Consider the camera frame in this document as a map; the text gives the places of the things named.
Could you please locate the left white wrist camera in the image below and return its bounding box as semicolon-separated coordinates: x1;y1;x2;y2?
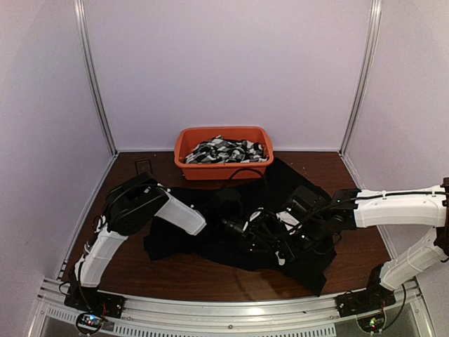
243;209;262;232

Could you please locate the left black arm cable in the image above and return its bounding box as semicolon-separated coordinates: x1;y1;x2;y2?
224;168;269;197

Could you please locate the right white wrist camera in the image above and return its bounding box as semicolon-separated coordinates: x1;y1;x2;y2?
276;211;300;230

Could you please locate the aluminium front rail frame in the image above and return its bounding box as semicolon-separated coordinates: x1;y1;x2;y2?
25;277;436;336

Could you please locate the black t-shirt blue logo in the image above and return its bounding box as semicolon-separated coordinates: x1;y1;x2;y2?
143;159;336;296

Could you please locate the orange plastic bin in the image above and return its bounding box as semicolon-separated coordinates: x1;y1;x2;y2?
175;126;274;180

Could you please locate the black white checkered shirt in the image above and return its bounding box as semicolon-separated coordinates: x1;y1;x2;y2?
185;135;269;164

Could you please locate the left aluminium corner post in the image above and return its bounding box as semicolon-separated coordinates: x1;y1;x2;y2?
74;0;118;156

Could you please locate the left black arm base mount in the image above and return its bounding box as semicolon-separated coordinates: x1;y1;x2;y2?
64;288;125;319

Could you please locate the round picture brooch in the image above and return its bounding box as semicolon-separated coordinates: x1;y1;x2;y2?
275;251;286;266

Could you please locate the right aluminium corner post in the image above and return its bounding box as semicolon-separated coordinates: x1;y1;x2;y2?
340;0;382;157

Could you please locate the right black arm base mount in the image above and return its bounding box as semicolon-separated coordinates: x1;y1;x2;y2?
335;289;396;317

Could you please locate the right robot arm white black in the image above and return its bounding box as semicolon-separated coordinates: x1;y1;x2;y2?
276;180;448;310

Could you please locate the black brooch display tray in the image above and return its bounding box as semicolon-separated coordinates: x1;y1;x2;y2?
134;159;153;175

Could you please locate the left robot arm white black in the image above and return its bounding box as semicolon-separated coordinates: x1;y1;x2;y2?
69;173;286;312

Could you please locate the aluminium corner post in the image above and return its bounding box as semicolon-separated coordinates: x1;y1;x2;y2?
340;0;382;157
74;0;118;156

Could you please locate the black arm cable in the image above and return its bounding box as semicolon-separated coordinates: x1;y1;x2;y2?
308;206;343;257
224;168;269;197

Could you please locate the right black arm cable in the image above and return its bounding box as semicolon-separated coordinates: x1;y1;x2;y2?
308;206;343;257

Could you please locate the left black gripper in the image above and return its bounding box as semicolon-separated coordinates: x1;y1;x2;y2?
220;216;279;256

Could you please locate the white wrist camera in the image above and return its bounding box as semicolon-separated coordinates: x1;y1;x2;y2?
276;211;300;230
243;209;262;232

